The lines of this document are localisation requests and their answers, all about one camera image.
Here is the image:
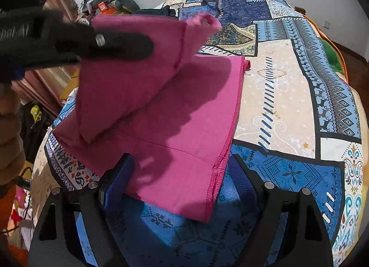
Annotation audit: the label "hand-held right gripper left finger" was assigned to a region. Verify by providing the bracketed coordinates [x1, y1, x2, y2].
[29, 153, 135, 267]

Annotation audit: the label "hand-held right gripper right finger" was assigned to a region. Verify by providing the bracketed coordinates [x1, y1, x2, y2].
[228, 154, 337, 267]

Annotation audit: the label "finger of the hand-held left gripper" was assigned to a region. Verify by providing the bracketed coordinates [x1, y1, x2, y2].
[54, 31, 154, 62]

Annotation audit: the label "pink pants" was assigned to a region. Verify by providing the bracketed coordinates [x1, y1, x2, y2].
[52, 13, 251, 224]

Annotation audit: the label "person's left forearm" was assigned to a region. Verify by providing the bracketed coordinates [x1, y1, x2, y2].
[0, 82, 27, 191]

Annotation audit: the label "black pants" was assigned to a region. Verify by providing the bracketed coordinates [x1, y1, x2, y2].
[134, 5, 178, 20]

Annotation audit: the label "orange box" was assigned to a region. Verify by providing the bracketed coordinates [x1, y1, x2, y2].
[96, 2, 119, 14]

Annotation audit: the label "pile of clothes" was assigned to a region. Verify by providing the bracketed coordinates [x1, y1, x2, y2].
[77, 0, 127, 22]

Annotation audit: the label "pink striped curtain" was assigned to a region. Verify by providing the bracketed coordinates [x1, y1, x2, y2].
[12, 0, 82, 117]

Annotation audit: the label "wooden lap desk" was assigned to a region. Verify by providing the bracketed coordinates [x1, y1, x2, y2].
[60, 68, 82, 103]

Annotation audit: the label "patchwork printed bedspread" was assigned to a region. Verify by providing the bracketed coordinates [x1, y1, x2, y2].
[32, 0, 369, 267]

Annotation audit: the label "black bag with yellow print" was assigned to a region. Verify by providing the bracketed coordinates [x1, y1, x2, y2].
[21, 101, 54, 165]

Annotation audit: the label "green orange blanket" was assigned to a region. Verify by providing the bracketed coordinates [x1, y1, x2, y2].
[303, 10, 350, 83]

